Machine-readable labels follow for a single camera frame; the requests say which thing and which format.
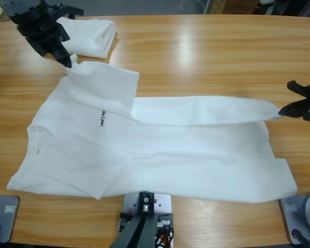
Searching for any white t-shirt with black print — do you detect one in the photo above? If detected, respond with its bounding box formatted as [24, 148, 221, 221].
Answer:
[6, 60, 299, 205]

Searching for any folded white t-shirt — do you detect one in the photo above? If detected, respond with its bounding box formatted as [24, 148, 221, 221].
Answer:
[55, 17, 117, 59]

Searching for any brown cardboard box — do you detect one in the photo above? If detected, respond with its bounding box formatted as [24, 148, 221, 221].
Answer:
[210, 0, 258, 15]

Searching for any white mounting block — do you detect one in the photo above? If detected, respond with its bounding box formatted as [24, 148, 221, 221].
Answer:
[122, 192, 173, 215]

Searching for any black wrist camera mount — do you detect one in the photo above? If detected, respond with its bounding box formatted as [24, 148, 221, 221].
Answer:
[45, 0, 85, 20]
[286, 80, 310, 98]

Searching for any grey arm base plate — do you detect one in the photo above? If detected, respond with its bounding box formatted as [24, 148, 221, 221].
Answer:
[278, 192, 310, 245]
[0, 194, 21, 243]

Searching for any orange cable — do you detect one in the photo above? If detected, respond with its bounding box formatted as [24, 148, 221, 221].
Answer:
[154, 228, 174, 248]

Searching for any dark camera stand post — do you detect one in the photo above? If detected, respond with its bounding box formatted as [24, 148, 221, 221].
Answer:
[110, 191, 156, 248]

